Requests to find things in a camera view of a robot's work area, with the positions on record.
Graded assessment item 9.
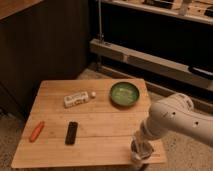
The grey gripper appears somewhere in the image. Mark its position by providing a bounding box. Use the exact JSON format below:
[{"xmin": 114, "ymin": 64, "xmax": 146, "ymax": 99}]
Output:
[{"xmin": 131, "ymin": 136, "xmax": 154, "ymax": 162}]

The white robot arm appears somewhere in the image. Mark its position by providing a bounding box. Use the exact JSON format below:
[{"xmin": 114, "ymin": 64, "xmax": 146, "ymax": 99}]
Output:
[{"xmin": 131, "ymin": 93, "xmax": 213, "ymax": 164}]

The green ceramic bowl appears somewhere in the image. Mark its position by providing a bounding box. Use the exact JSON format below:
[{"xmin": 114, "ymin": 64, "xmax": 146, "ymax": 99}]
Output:
[{"xmin": 109, "ymin": 82, "xmax": 140, "ymax": 107}]

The black remote control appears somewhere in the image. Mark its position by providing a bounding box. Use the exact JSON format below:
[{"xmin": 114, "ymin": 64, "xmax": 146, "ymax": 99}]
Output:
[{"xmin": 65, "ymin": 122, "xmax": 78, "ymax": 145}]

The wooden table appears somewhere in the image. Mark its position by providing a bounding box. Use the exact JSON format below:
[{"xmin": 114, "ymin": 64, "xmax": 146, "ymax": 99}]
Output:
[{"xmin": 10, "ymin": 78, "xmax": 167, "ymax": 170}]

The small white ball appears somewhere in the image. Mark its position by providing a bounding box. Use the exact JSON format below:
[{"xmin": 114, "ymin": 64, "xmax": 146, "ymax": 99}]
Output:
[{"xmin": 91, "ymin": 92, "xmax": 96, "ymax": 98}]

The orange carrot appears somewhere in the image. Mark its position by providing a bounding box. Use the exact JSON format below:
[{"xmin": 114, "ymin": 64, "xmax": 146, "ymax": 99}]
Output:
[{"xmin": 29, "ymin": 121, "xmax": 45, "ymax": 142}]

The metal shelf rack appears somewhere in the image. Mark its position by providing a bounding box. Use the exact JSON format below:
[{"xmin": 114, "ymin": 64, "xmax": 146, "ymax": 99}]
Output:
[{"xmin": 89, "ymin": 0, "xmax": 213, "ymax": 101}]

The dark wooden cabinet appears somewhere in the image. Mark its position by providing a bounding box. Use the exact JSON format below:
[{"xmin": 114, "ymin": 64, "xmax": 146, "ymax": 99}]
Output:
[{"xmin": 0, "ymin": 0, "xmax": 89, "ymax": 118}]

